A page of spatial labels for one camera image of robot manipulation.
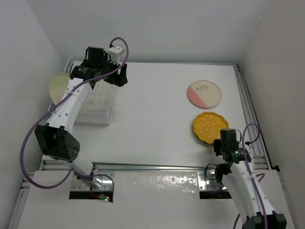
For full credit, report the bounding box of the orange dotted plate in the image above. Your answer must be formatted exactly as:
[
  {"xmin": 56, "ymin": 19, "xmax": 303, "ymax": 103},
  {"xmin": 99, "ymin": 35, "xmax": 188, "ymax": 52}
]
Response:
[{"xmin": 193, "ymin": 112, "xmax": 229, "ymax": 144}]

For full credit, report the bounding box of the cream round plate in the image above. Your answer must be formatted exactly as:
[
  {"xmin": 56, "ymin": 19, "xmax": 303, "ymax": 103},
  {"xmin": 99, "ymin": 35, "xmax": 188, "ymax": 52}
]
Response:
[{"xmin": 49, "ymin": 73, "xmax": 70, "ymax": 105}]

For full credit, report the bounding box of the white pink floral plate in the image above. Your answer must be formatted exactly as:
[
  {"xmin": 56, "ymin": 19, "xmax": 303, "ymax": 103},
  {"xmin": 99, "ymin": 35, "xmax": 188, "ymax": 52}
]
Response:
[{"xmin": 187, "ymin": 80, "xmax": 222, "ymax": 109}]

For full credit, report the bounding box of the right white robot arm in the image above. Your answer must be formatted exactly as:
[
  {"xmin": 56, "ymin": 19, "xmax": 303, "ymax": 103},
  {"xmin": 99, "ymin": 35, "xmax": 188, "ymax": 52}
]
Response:
[{"xmin": 213, "ymin": 129, "xmax": 287, "ymax": 229}]

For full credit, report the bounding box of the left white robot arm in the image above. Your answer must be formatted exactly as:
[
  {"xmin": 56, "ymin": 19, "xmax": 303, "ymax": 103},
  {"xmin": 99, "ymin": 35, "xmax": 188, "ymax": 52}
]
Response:
[{"xmin": 34, "ymin": 45, "xmax": 128, "ymax": 180}]

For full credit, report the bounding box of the white foreground cover board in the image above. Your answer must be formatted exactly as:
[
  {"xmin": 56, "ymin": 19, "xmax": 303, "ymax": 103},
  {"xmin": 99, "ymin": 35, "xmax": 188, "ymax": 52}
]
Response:
[{"xmin": 18, "ymin": 169, "xmax": 296, "ymax": 229}]

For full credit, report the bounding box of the small green circuit board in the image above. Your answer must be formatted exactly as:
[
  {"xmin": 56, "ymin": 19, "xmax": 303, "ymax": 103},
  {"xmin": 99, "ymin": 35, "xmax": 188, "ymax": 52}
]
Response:
[{"xmin": 90, "ymin": 190, "xmax": 110, "ymax": 202}]

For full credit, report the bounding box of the white wire dish rack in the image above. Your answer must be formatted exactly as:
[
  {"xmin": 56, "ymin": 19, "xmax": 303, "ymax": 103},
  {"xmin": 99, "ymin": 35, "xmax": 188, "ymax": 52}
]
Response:
[{"xmin": 47, "ymin": 55, "xmax": 121, "ymax": 126}]

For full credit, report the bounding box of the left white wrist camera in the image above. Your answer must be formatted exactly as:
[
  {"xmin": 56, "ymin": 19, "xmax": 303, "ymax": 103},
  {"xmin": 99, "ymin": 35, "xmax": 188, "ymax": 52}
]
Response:
[{"xmin": 107, "ymin": 46, "xmax": 125, "ymax": 64}]

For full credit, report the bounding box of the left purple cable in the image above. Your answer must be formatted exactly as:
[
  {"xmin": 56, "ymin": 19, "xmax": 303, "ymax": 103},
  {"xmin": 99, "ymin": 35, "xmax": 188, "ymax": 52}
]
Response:
[{"xmin": 20, "ymin": 37, "xmax": 130, "ymax": 202}]

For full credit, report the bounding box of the front aluminium frame rail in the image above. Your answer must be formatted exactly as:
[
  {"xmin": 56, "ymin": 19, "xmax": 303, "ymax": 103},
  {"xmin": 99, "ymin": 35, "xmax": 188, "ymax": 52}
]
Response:
[{"xmin": 41, "ymin": 160, "xmax": 270, "ymax": 171}]

